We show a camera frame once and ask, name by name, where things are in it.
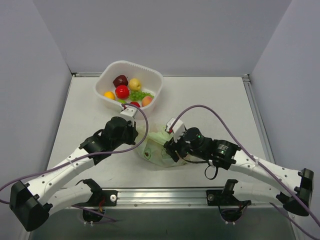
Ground light green plastic bag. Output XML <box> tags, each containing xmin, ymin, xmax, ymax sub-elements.
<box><xmin>134</xmin><ymin>123</ymin><xmax>187</xmax><ymax>168</ymax></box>

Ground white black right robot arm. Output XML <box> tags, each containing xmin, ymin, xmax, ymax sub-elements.
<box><xmin>163</xmin><ymin>126</ymin><xmax>314</xmax><ymax>217</ymax></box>

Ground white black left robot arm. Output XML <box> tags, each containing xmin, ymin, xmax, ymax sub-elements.
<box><xmin>9</xmin><ymin>116</ymin><xmax>138</xmax><ymax>232</ymax></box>

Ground green fruit in basket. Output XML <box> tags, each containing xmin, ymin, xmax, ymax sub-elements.
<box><xmin>117</xmin><ymin>99</ymin><xmax>127</xmax><ymax>104</ymax></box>

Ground small red fruit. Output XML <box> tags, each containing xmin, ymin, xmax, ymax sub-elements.
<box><xmin>130</xmin><ymin>101</ymin><xmax>141</xmax><ymax>108</ymax></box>

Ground orange fruit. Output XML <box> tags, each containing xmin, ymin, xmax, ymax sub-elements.
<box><xmin>103</xmin><ymin>91</ymin><xmax>116</xmax><ymax>100</ymax></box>

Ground green grape bunch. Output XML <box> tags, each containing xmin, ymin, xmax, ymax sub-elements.
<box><xmin>129</xmin><ymin>91</ymin><xmax>154</xmax><ymax>102</ymax></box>

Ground bright red apple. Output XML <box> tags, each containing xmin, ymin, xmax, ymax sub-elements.
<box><xmin>115</xmin><ymin>85</ymin><xmax>130</xmax><ymax>99</ymax></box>

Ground small peach in basket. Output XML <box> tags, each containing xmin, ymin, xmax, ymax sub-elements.
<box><xmin>141</xmin><ymin>95</ymin><xmax>153</xmax><ymax>107</ymax></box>

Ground yellow pear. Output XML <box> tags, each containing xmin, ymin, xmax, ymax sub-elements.
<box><xmin>128</xmin><ymin>78</ymin><xmax>142</xmax><ymax>91</ymax></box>

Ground dark red apple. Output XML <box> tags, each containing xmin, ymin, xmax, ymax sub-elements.
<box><xmin>112</xmin><ymin>75</ymin><xmax>129</xmax><ymax>88</ymax></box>

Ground white plastic basket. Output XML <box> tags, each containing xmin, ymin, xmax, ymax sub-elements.
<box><xmin>93</xmin><ymin>60</ymin><xmax>164</xmax><ymax>117</ymax></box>

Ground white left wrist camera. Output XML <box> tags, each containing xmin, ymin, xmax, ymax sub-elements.
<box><xmin>119</xmin><ymin>106</ymin><xmax>138</xmax><ymax>122</ymax></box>

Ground black short right cable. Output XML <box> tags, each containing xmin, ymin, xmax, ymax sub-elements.
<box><xmin>204</xmin><ymin>162</ymin><xmax>221</xmax><ymax>180</ymax></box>

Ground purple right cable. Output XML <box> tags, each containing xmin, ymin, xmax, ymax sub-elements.
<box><xmin>168</xmin><ymin>104</ymin><xmax>320</xmax><ymax>240</ymax></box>

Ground front aluminium mounting rail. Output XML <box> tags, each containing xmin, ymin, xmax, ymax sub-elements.
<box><xmin>80</xmin><ymin>187</ymin><xmax>251</xmax><ymax>209</ymax></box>

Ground aluminium table frame rail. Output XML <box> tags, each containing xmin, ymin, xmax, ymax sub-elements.
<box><xmin>242</xmin><ymin>74</ymin><xmax>275</xmax><ymax>163</ymax></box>

